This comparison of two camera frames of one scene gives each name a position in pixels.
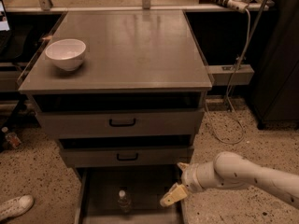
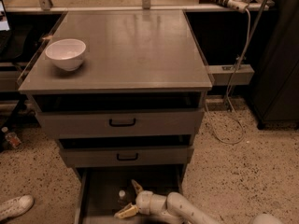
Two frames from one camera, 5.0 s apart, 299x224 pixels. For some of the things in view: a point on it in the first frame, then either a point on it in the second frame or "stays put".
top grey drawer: [120, 115] stays put
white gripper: [191, 178] -> [144, 201]
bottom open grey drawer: [126, 195] stays put
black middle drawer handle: [127, 159] stays put
